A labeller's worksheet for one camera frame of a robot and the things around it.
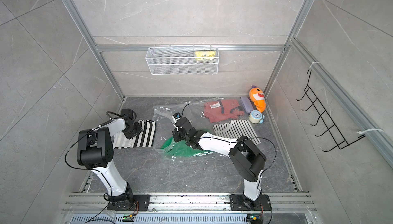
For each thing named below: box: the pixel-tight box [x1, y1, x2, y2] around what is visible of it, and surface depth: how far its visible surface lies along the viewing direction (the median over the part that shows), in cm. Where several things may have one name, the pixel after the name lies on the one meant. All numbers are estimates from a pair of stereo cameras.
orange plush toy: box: [248, 84, 267, 113], surface depth 113 cm
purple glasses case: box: [239, 96, 254, 115], surface depth 113 cm
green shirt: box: [160, 137, 214, 158], surface depth 87 cm
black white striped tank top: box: [113, 119, 157, 149], surface depth 98 cm
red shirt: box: [203, 99, 245, 123], surface depth 111 cm
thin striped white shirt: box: [212, 119, 261, 146], surface depth 103 cm
